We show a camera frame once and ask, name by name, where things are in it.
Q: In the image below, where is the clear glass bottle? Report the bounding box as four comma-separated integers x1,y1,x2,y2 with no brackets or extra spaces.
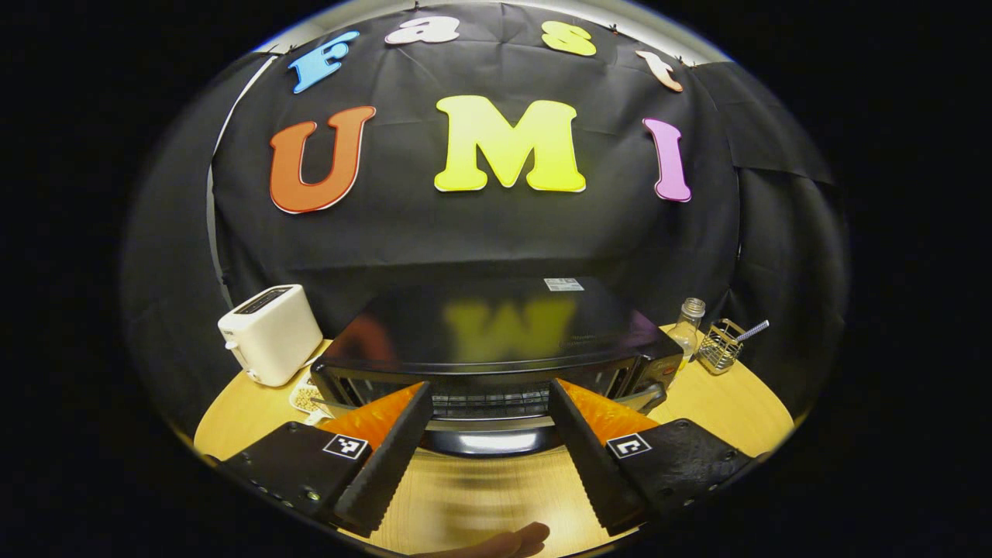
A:
665,298,707,367

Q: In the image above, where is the black electric oven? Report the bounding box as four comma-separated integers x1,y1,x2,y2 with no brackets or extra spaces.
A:
310,277,685,458

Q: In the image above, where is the metal wire utensil holder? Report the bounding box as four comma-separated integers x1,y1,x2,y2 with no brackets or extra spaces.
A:
695,318,746,377

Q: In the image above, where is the metal wire oven rack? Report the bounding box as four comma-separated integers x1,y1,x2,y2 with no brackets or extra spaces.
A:
431,390,551,420

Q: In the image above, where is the white divided condiment dish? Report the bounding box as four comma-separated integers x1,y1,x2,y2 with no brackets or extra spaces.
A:
288,370,336,426

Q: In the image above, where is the white toaster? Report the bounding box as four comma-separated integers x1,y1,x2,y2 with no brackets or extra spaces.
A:
217,284,325,388

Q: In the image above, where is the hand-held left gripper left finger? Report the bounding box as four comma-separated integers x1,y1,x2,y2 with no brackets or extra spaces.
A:
219,380,433,537

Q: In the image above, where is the black backdrop cloth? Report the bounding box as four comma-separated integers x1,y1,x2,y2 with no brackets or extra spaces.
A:
120,2,851,435

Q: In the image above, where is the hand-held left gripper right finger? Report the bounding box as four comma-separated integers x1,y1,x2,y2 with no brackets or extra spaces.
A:
549,378,754,537

